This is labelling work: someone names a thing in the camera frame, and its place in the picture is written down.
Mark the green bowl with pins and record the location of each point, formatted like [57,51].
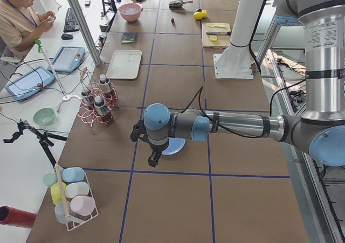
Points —
[44,117]

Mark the mint green plastic cup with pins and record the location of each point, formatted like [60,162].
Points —
[50,179]

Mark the blue plastic cup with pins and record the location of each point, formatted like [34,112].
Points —
[73,175]

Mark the seated person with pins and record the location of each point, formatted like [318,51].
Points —
[21,25]

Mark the lemon half slice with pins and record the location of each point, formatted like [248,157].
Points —
[213,38]

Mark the drink bottle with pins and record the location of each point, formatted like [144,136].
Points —
[88,99]
[104,84]
[102,110]

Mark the teach pendant far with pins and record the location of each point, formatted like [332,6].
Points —
[68,58]

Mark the yellow lemon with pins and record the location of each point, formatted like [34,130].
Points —
[205,13]
[198,15]

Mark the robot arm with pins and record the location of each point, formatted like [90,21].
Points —
[318,131]

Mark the drink bottle left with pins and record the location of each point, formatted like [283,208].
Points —
[88,99]

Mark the blue plate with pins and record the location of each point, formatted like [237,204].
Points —
[175,145]

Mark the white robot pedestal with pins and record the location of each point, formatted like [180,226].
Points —
[235,61]

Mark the copper wire bottle rack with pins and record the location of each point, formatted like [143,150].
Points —
[90,117]

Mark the white stand with pole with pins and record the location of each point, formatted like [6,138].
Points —
[66,97]

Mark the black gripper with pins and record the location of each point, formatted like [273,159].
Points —
[155,150]

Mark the pink bowl with ice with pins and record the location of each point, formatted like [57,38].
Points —
[131,11]

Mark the teach pendant near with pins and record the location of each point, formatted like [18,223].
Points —
[30,83]

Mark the cream bear tray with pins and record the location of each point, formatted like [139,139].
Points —
[124,64]

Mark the drink bottle near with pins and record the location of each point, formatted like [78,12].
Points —
[102,110]

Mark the drink bottle far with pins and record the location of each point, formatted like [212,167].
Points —
[104,84]

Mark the yellow lemon back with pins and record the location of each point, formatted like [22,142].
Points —
[205,13]

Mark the light grey blue cup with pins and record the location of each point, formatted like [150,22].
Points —
[60,213]

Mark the pink plastic cup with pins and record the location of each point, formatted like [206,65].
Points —
[82,205]

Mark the metal scoop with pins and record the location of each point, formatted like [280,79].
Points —
[178,4]

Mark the aluminium frame post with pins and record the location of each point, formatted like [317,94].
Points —
[86,34]

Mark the yellow green plastic cup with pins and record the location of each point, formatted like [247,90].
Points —
[55,193]

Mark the red cylinder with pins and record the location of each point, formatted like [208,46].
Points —
[16,217]

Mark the white plastic cup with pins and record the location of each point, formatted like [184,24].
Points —
[76,189]

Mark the wooden cutting board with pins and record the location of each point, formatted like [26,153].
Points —
[222,42]

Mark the white wire cup basket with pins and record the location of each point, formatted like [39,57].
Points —
[74,220]

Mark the black computer mouse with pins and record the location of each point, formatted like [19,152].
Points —
[67,36]

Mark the black keyboard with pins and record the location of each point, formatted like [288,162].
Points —
[70,24]

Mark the yellow lemon front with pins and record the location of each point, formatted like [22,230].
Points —
[198,15]

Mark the yellow plastic knife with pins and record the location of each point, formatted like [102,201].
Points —
[219,26]

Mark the teach pendant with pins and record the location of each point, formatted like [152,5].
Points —
[68,58]
[30,83]

